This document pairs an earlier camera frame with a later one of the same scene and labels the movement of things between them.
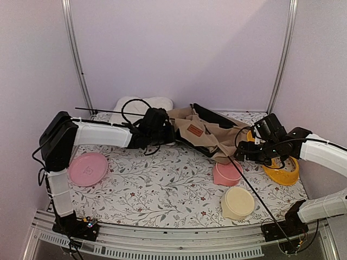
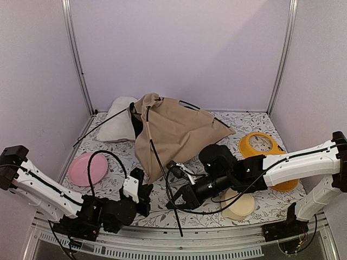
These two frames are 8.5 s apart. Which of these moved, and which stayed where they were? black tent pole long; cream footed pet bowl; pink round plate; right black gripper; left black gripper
Moved: black tent pole long; right black gripper; left black gripper
Stayed: cream footed pet bowl; pink round plate
